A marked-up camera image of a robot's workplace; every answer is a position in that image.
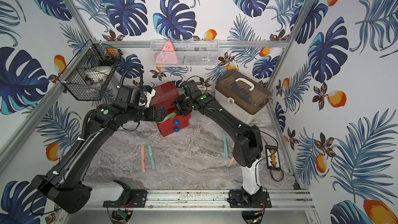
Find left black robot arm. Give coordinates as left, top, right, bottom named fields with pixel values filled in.
left=31, top=74, right=167, bottom=214

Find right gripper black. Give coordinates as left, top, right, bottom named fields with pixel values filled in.
left=168, top=93, right=193, bottom=117

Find pink fruit knife left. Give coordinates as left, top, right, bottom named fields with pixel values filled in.
left=140, top=144, right=146, bottom=173

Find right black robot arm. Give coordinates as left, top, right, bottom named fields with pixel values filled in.
left=173, top=80, right=263, bottom=207

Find pink triangle item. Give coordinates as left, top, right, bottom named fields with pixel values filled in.
left=154, top=41, right=178, bottom=66

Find pink fruit knife right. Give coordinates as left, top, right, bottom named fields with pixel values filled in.
left=229, top=157, right=235, bottom=167

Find pink fruit knife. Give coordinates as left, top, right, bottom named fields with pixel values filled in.
left=229, top=157, right=235, bottom=167
left=140, top=144, right=146, bottom=173

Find clear wall shelf basket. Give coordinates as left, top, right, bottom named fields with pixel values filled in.
left=150, top=39, right=220, bottom=67

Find red three-drawer cabinet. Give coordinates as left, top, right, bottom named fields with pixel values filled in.
left=150, top=82, right=191, bottom=137

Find teal fruit knife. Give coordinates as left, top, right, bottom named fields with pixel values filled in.
left=147, top=143, right=155, bottom=170
left=222, top=133, right=229, bottom=160

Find green fruit knife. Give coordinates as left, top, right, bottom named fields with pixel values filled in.
left=161, top=112, right=178, bottom=123

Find aluminium front rail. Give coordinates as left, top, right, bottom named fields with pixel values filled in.
left=60, top=188, right=315, bottom=211

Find brown lid storage box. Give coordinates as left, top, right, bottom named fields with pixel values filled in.
left=215, top=70, right=271, bottom=124

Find black connector board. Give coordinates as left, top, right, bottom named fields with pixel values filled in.
left=265, top=145, right=281, bottom=170

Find black wire basket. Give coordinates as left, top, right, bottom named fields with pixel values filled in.
left=58, top=39, right=123, bottom=101

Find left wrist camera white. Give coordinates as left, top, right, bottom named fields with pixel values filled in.
left=144, top=86, right=156, bottom=108

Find white object in basket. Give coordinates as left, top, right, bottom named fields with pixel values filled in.
left=85, top=66, right=112, bottom=84

